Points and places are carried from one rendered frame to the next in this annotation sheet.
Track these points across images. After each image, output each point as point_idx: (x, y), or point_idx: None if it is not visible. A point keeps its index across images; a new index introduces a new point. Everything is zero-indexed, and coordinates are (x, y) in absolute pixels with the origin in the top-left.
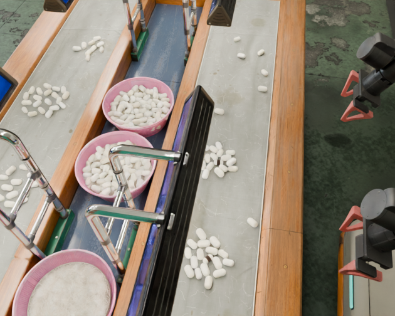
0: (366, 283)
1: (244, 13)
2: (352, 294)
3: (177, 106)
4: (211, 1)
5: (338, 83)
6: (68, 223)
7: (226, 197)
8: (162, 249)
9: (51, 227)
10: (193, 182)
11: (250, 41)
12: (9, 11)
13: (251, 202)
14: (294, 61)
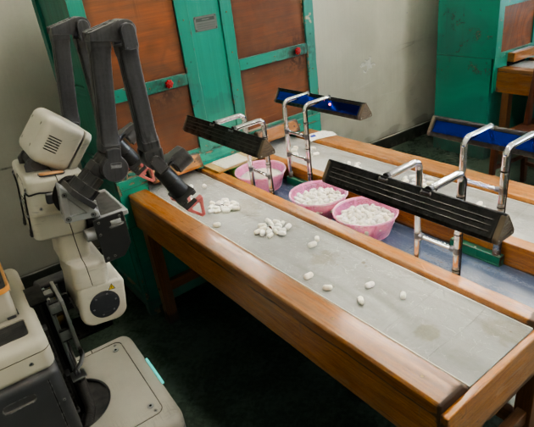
0: (142, 371)
1: (461, 331)
2: (149, 364)
3: (338, 224)
4: (506, 303)
5: None
6: (307, 187)
7: (244, 224)
8: (205, 122)
9: (305, 176)
10: (224, 139)
11: (391, 306)
12: None
13: (228, 231)
14: (314, 307)
